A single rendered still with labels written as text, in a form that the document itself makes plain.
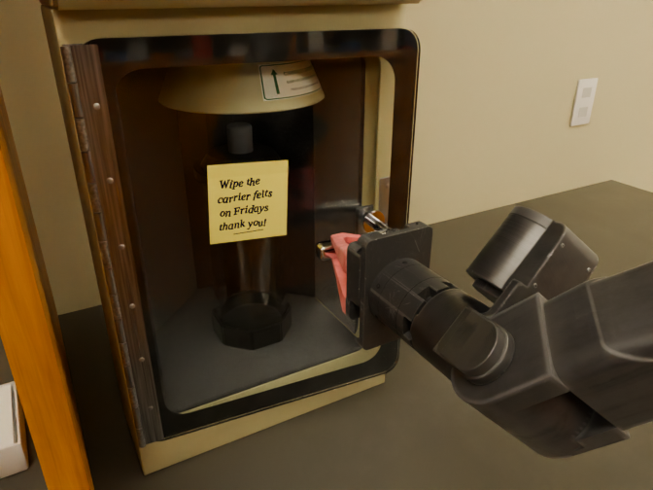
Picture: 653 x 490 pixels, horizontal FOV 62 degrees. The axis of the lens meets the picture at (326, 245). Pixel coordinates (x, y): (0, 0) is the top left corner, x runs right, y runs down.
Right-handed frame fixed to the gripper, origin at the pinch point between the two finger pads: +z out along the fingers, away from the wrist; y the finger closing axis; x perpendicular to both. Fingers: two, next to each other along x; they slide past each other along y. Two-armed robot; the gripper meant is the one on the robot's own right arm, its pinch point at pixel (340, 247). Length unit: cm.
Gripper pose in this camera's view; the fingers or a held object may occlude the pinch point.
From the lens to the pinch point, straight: 52.1
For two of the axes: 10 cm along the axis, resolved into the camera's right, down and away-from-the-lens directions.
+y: 0.0, -9.0, -4.3
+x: -8.7, 2.1, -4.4
